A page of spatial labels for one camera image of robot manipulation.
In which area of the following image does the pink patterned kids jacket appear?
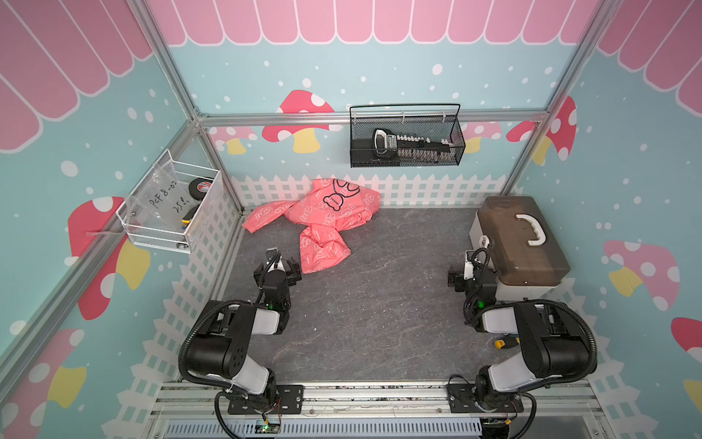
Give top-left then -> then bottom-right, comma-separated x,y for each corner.
243,179 -> 382,274

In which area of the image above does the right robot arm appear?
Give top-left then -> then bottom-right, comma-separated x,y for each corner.
447,247 -> 598,413

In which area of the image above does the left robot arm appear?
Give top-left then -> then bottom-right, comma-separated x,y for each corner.
177,248 -> 302,412

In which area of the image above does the brown lidded toolbox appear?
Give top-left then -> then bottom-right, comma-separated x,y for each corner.
470,196 -> 570,302

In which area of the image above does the yellow black screwdriver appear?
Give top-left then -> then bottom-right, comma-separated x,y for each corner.
495,337 -> 520,349

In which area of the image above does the yellow tool in basket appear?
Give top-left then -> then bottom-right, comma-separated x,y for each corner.
181,205 -> 199,228

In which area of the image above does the black tape roll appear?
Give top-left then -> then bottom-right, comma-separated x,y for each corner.
188,177 -> 213,202

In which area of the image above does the clear plastic labelled bag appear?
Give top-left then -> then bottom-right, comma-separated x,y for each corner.
126,162 -> 195,232

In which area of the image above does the green circuit board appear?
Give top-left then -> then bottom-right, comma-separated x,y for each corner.
254,420 -> 282,435

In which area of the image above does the socket wrench set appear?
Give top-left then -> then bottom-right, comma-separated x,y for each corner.
371,129 -> 453,163

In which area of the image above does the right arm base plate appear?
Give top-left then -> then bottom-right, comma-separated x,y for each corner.
446,382 -> 524,414

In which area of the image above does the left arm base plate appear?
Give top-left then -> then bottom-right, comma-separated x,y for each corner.
227,385 -> 305,415

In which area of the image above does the white wire basket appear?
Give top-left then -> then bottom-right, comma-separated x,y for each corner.
116,150 -> 227,254

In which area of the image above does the black wire mesh basket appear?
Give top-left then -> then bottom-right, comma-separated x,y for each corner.
348,104 -> 465,168

